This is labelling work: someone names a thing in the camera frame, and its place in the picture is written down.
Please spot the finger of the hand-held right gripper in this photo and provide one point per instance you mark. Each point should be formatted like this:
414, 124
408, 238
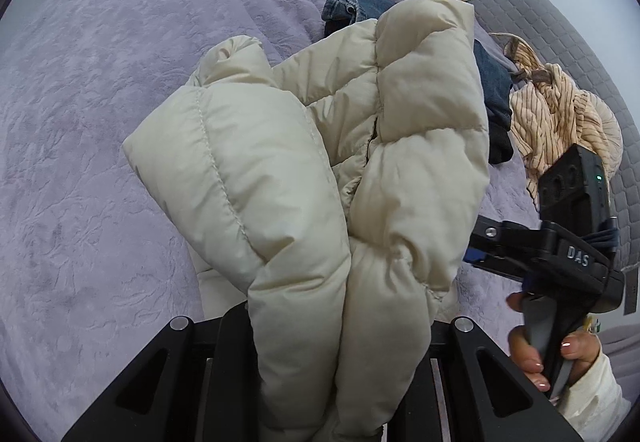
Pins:
495, 264
510, 233

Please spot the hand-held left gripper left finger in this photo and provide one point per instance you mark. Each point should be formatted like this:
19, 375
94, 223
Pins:
230, 352

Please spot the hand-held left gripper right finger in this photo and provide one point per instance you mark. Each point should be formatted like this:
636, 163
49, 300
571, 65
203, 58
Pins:
477, 372

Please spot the cream puffer jacket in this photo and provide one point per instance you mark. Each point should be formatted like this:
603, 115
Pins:
280, 172

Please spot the person's right forearm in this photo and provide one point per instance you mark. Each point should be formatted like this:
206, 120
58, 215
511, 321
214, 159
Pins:
595, 402

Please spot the person's right hand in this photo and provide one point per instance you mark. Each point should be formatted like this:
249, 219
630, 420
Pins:
525, 347

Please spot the black garment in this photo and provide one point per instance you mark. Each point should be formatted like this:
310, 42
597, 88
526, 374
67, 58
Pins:
500, 147

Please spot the beige striped cloth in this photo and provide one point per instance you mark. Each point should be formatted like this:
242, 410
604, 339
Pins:
555, 112

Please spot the lilac cushion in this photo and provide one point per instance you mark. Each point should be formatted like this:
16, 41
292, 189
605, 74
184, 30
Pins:
622, 347

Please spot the grey quilted headboard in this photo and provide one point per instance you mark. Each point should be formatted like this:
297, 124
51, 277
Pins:
550, 12

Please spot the purple plush blanket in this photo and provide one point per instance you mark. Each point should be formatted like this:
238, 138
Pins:
100, 122

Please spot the blue jeans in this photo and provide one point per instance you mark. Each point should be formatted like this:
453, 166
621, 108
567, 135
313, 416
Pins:
350, 5

